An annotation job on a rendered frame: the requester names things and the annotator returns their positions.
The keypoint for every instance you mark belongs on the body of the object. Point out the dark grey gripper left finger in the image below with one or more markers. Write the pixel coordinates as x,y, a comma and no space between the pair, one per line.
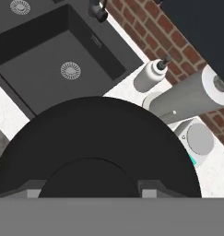
30,189

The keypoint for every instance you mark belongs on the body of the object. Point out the white paper towel roll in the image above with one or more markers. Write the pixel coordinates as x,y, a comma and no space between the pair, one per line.
193,95

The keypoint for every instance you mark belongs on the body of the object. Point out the black sink tap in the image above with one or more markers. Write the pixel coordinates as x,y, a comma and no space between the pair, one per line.
98,10

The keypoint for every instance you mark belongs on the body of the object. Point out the black kitchen sink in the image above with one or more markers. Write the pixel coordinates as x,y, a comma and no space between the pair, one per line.
52,52

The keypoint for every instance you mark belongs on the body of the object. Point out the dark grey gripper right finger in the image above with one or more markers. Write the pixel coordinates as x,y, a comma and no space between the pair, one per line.
153,188

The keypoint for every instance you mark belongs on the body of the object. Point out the dark window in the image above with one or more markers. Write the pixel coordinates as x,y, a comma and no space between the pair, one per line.
202,27

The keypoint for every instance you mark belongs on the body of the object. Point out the white soap dispenser bottle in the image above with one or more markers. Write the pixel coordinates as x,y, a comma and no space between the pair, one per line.
148,75

